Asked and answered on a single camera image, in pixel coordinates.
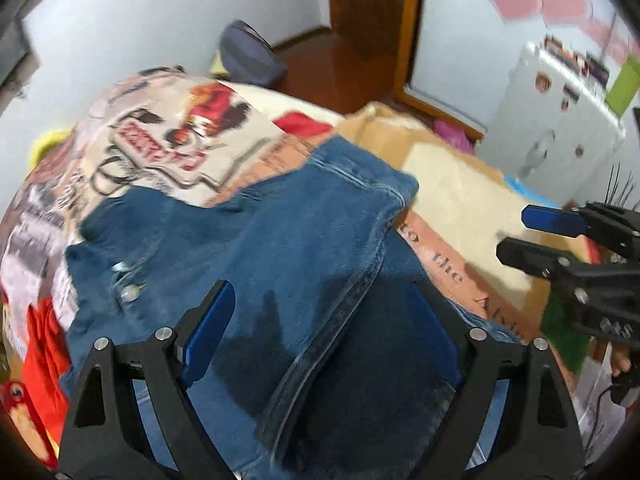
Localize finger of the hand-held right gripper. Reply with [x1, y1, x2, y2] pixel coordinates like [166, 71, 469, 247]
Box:
[496, 237, 578, 282]
[520, 204, 593, 238]

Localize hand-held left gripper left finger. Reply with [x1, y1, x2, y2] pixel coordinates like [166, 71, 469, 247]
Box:
[55, 280, 238, 480]

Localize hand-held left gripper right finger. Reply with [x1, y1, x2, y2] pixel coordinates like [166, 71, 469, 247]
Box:
[407, 280, 586, 480]

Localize blue denim jeans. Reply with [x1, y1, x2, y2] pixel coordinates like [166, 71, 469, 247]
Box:
[65, 132, 526, 480]

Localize person's right hand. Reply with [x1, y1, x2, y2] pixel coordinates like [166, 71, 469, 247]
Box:
[607, 346, 638, 377]

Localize green fuzzy cloth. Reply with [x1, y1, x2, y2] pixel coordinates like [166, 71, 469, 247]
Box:
[539, 290, 593, 376]

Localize white cabinet with stickers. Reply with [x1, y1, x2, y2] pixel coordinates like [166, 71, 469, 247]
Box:
[479, 42, 628, 208]

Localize green box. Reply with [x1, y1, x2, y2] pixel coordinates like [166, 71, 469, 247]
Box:
[604, 55, 640, 116]

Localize red fluffy garment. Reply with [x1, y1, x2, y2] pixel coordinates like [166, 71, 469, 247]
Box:
[0, 295, 76, 468]

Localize printed bed sheet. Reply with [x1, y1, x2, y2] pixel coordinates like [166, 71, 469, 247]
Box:
[0, 65, 601, 463]

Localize yellow foam tube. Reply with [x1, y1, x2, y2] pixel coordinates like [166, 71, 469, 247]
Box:
[29, 130, 73, 166]

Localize grey blue bag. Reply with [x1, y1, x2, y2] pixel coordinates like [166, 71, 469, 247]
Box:
[217, 20, 287, 88]

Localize black cable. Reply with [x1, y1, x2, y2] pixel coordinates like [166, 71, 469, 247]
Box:
[582, 380, 631, 453]

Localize wall-mounted black television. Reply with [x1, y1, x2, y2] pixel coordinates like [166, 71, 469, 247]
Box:
[0, 0, 33, 91]

